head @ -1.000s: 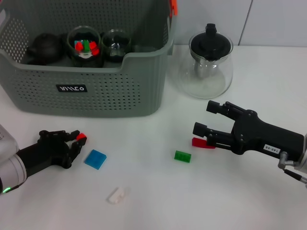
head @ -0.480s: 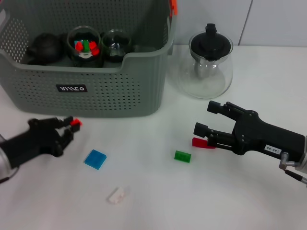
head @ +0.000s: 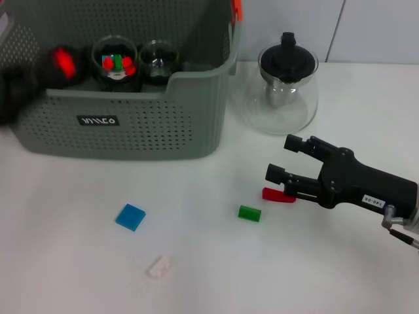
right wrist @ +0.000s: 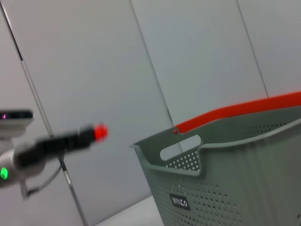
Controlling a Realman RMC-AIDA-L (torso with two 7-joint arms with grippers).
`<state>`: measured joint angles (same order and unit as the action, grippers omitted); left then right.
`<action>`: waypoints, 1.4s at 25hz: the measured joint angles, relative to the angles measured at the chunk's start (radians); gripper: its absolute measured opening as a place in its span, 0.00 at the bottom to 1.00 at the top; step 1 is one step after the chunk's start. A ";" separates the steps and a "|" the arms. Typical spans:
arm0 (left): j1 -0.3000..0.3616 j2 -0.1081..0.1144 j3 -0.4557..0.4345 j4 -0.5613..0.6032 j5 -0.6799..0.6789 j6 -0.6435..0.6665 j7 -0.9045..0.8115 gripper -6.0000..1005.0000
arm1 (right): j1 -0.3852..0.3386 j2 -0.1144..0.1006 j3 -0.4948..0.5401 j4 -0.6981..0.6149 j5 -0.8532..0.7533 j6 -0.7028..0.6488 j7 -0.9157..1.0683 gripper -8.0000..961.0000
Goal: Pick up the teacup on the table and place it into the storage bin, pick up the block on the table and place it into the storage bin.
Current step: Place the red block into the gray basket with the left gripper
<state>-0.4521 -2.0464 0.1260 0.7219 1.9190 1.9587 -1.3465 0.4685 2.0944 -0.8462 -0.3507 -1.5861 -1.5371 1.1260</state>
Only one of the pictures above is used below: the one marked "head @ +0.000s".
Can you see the white rectangular toy brick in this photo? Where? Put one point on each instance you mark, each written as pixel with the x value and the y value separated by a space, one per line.
pixel 116 76

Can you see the grey-green perforated storage bin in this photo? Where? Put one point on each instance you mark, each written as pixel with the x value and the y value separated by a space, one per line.
pixel 147 131

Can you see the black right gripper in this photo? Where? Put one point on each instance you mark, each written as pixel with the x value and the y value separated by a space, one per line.
pixel 363 186

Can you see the blue flat toy brick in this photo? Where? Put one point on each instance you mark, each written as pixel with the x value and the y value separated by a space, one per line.
pixel 131 217

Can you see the small red sloped brick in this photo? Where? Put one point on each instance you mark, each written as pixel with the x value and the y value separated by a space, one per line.
pixel 64 62

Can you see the bright red wedge brick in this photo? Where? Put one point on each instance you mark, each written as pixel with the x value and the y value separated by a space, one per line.
pixel 128 64

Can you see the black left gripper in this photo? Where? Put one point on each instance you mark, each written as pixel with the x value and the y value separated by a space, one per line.
pixel 19 95

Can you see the long dark red brick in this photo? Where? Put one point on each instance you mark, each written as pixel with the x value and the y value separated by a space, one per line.
pixel 273 195

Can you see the black teapot lid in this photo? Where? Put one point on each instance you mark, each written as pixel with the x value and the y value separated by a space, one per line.
pixel 284 59

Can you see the green stepped toy brick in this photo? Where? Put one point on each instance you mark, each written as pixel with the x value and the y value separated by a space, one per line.
pixel 117 62

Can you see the glass teacup with black sleeve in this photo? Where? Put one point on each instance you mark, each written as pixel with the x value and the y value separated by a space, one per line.
pixel 158 70
pixel 114 85

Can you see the clear white toy brick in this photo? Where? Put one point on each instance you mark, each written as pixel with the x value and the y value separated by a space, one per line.
pixel 159 266

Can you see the small red square brick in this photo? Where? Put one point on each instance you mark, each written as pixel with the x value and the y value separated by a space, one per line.
pixel 108 64

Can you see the clear glass teapot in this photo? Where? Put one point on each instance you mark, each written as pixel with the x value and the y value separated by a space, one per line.
pixel 281 111

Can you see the green rectangular toy brick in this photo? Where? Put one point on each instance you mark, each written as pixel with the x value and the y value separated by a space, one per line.
pixel 249 213

